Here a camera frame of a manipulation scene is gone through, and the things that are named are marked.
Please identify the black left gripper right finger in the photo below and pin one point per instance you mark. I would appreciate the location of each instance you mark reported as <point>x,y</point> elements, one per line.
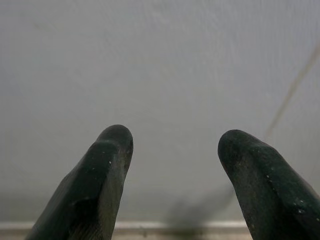
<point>270,190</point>

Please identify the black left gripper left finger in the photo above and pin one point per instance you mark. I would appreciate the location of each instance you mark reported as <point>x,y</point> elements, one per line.
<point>92,185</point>

